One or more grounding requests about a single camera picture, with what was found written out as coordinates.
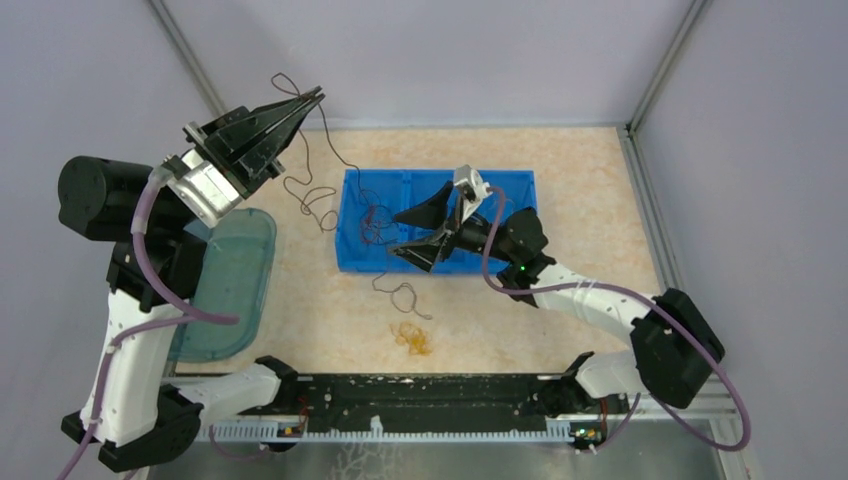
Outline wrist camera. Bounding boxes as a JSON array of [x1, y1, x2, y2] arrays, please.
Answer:
[[453, 164, 490, 226], [164, 149, 243, 229]]

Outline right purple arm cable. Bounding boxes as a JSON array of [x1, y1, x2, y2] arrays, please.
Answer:
[[480, 186, 753, 456]]

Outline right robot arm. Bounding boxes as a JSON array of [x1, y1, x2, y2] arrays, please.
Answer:
[[390, 183, 725, 412]]

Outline teal transparent plastic tray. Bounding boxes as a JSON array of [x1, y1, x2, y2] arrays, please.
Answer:
[[168, 208, 277, 363]]

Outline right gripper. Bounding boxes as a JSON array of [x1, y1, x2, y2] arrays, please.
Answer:
[[387, 182, 516, 274]]

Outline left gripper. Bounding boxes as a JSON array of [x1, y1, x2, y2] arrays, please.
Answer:
[[175, 83, 324, 197]]

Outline blue three-compartment bin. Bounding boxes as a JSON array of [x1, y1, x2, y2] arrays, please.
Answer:
[[335, 169, 538, 275]]

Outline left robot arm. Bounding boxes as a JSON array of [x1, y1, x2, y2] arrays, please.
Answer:
[[57, 87, 324, 478]]

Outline dark brown cable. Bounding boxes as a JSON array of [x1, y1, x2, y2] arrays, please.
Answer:
[[354, 188, 404, 250]]

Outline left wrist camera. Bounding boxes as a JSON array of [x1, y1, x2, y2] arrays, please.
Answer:
[[164, 149, 243, 229]]

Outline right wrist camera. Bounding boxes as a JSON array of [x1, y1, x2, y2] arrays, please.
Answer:
[[453, 164, 490, 226]]

